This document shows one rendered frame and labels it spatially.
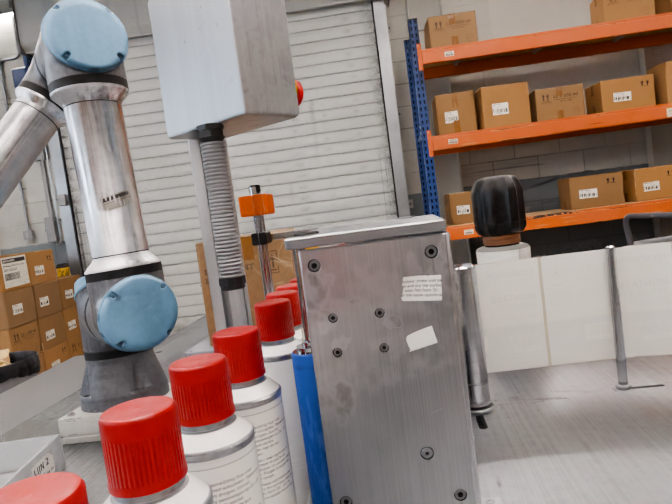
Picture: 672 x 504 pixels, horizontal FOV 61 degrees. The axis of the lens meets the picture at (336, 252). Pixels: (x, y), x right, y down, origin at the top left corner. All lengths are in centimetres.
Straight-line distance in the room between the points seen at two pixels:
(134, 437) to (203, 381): 8
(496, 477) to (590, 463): 9
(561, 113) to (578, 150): 87
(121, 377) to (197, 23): 59
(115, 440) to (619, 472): 48
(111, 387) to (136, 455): 79
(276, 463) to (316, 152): 484
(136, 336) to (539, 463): 58
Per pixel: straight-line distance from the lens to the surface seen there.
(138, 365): 106
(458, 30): 473
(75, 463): 100
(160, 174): 551
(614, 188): 489
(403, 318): 39
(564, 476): 62
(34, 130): 107
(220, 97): 74
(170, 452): 27
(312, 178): 518
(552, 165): 553
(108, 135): 95
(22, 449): 101
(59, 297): 507
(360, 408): 41
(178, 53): 82
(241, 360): 40
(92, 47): 95
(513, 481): 61
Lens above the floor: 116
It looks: 4 degrees down
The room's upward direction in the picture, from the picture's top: 8 degrees counter-clockwise
